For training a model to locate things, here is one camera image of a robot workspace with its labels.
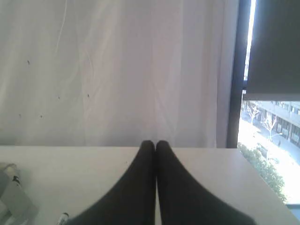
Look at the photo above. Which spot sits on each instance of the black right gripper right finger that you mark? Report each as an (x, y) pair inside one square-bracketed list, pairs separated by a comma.
[(184, 201)]

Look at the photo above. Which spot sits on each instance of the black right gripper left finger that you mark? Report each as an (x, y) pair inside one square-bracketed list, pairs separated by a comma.
[(132, 200)]

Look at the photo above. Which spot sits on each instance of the black and white marker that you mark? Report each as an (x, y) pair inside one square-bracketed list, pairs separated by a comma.
[(63, 220)]

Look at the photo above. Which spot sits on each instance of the white canvas backpack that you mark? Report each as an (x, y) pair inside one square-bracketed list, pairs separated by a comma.
[(16, 208)]

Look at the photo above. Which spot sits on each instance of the white backdrop curtain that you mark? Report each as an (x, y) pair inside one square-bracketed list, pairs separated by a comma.
[(116, 72)]

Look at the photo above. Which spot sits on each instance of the dark roller window blind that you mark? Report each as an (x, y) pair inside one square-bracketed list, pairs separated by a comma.
[(274, 59)]

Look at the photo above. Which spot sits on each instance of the black window frame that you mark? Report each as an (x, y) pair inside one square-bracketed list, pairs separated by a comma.
[(238, 83)]

